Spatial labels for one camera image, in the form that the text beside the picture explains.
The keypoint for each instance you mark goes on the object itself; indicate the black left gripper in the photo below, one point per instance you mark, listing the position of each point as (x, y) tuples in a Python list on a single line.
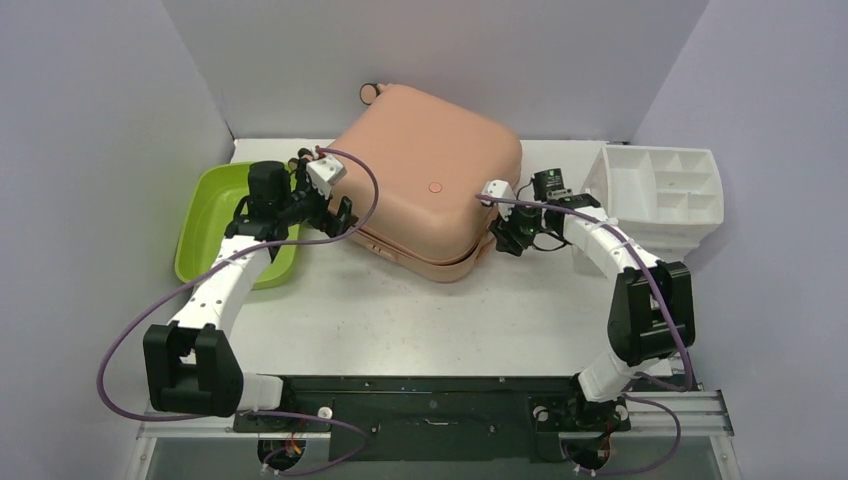
[(331, 225)]

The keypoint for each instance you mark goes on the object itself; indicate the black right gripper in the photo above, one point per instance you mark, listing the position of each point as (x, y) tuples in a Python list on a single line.
[(508, 229)]

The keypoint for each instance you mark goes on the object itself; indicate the pink hard-shell suitcase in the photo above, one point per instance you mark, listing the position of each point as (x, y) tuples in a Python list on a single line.
[(420, 162)]

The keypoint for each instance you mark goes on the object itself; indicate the green plastic tray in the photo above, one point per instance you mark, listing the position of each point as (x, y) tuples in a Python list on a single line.
[(214, 200)]

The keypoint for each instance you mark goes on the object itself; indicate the white plastic drawer organizer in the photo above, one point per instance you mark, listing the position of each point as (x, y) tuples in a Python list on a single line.
[(667, 199)]

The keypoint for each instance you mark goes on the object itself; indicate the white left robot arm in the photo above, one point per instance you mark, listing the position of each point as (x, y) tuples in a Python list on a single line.
[(190, 365)]

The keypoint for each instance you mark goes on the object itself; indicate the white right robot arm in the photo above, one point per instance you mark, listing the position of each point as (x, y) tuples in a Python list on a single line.
[(651, 316)]

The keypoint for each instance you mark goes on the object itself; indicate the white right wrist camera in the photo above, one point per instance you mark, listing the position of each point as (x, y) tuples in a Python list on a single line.
[(499, 194)]

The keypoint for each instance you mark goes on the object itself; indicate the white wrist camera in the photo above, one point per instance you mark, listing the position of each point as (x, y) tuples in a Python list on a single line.
[(325, 173), (499, 194)]

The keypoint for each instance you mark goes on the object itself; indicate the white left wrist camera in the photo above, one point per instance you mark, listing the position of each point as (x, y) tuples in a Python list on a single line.
[(325, 173)]

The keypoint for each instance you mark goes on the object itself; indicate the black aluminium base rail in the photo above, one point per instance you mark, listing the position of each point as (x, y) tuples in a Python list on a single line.
[(337, 425)]

